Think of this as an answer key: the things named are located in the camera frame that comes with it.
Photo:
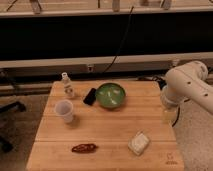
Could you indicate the dark red chili pepper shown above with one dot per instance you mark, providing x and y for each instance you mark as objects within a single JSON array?
[{"x": 84, "y": 148}]

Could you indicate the wall power outlet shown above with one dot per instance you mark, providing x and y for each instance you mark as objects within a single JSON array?
[{"x": 90, "y": 68}]

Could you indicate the black rectangular object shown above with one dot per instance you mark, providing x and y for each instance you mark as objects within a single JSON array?
[{"x": 90, "y": 97}]

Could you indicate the translucent plastic cup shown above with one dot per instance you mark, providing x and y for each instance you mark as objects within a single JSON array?
[{"x": 64, "y": 109}]

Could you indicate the white packaged sponge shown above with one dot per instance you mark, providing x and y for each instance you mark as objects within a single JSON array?
[{"x": 138, "y": 143}]

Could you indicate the clear plastic bottle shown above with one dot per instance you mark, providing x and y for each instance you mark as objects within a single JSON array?
[{"x": 68, "y": 89}]

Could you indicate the green ceramic bowl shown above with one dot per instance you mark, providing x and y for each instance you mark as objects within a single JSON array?
[{"x": 110, "y": 95}]

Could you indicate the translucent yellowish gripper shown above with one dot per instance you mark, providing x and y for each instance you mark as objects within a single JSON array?
[{"x": 169, "y": 115}]

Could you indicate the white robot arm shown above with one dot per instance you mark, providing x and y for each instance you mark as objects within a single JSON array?
[{"x": 186, "y": 81}]

